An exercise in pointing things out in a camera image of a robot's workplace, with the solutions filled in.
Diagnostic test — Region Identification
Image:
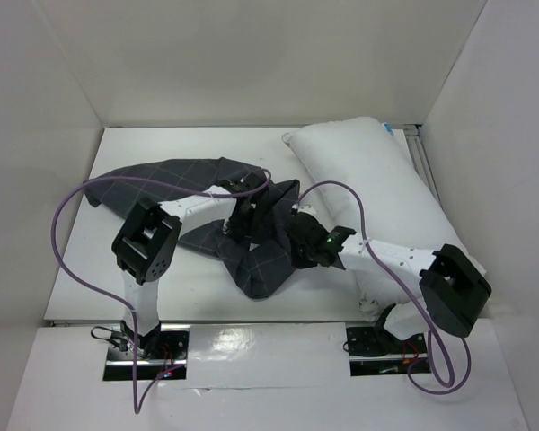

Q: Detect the dark grey checked pillowcase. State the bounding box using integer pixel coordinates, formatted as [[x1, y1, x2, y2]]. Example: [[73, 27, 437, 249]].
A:
[[84, 157, 300, 300]]

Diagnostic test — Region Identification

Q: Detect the white pillow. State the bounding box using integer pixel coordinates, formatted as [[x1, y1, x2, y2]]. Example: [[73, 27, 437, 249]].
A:
[[280, 116, 489, 322]]

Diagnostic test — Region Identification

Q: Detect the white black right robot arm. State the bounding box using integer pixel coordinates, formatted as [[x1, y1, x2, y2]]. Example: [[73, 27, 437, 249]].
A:
[[285, 212, 491, 352]]

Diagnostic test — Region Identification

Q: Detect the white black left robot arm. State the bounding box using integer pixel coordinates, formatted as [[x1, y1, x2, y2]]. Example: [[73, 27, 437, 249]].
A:
[[111, 172, 270, 358]]

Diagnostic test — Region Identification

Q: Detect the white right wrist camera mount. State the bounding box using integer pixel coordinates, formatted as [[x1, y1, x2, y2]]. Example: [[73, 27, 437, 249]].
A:
[[291, 204, 317, 216]]

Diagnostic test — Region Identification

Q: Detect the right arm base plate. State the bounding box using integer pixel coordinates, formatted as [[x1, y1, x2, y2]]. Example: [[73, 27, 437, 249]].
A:
[[342, 326, 430, 377]]

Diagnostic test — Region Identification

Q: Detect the aluminium frame rail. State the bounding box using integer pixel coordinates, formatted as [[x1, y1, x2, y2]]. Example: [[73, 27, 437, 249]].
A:
[[403, 124, 441, 204]]

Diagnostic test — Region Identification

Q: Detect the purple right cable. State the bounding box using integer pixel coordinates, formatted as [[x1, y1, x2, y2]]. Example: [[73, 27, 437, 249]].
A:
[[296, 180, 473, 395]]

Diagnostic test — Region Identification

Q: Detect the purple cable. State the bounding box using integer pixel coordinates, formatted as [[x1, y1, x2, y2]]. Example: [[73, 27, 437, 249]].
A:
[[51, 169, 273, 415], [296, 180, 473, 395]]

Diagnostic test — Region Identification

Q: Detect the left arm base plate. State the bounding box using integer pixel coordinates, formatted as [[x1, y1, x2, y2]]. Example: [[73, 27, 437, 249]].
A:
[[90, 325, 190, 382]]

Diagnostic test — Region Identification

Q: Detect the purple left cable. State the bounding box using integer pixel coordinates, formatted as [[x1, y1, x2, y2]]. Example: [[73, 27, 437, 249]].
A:
[[51, 169, 273, 415]]

